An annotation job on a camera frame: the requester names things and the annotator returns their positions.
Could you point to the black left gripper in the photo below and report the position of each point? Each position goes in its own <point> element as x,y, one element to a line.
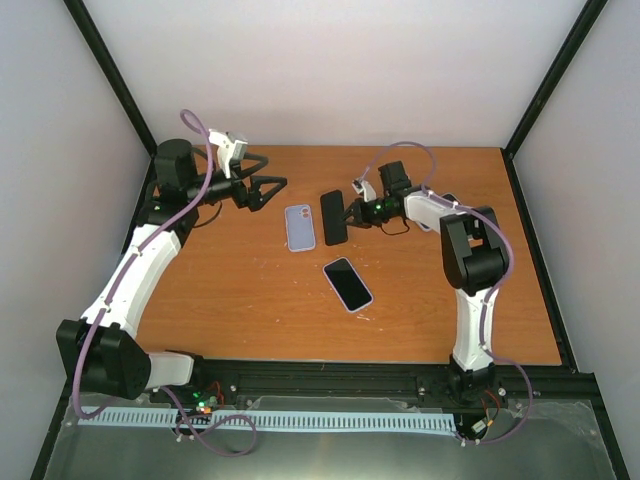
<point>252,198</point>

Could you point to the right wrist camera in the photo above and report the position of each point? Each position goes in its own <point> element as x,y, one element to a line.
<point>364,189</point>

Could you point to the black frame post left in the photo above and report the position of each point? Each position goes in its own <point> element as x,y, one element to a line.
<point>93,39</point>

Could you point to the metal base plate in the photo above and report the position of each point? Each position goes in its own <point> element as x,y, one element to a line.
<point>558,439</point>

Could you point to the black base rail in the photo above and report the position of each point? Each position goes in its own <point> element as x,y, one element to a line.
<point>424,386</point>

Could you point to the lavender phone case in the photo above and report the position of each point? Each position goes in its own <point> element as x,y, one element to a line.
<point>299,228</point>

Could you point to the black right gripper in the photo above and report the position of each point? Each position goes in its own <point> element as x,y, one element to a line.
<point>358,207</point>

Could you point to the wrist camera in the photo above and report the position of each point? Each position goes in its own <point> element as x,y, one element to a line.
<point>364,189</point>
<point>231,148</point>

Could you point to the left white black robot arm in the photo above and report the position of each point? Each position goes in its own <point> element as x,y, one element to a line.
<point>99,350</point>

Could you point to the phone in blue case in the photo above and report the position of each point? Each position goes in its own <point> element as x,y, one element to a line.
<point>451,198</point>

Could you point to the black frame post right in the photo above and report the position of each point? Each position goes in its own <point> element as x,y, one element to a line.
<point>575,153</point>

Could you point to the black frame post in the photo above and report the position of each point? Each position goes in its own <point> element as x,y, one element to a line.
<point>575,153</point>
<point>93,39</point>

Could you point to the light blue cable duct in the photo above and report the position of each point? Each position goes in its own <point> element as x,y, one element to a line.
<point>291,421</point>

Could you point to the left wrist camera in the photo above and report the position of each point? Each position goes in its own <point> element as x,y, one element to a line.
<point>231,148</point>

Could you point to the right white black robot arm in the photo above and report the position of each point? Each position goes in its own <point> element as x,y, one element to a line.
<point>476,257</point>

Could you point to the black smartphone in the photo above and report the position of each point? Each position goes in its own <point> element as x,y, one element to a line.
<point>332,209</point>

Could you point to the phone in lavender case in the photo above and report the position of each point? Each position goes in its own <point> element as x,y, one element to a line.
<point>347,284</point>

